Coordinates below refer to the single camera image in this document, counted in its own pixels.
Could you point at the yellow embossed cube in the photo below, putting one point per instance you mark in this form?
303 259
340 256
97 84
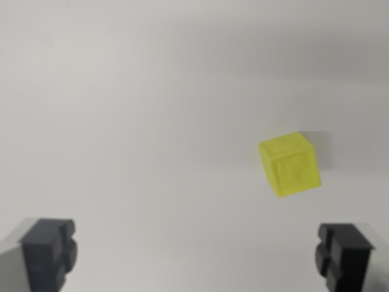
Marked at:
288 165

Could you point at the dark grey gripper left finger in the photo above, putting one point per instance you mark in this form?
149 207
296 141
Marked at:
42 255

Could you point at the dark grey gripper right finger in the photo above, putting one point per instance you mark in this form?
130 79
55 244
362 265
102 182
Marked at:
346 258

